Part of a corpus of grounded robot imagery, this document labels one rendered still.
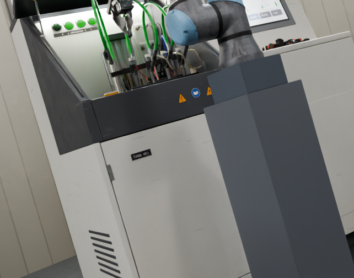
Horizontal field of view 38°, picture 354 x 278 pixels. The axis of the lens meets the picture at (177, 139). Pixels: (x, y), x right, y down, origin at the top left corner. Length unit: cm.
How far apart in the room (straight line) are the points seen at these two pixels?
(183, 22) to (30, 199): 282
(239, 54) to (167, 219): 71
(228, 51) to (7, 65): 284
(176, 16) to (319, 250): 85
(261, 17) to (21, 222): 246
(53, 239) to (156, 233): 232
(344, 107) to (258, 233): 103
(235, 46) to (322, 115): 88
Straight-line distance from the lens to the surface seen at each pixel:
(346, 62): 260
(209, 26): 164
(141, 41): 264
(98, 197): 203
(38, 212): 419
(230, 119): 163
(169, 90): 204
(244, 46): 166
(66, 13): 254
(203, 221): 206
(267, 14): 272
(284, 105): 164
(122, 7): 222
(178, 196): 201
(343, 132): 251
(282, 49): 237
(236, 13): 169
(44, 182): 421
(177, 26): 162
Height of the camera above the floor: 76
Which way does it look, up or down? 1 degrees down
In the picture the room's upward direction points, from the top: 16 degrees counter-clockwise
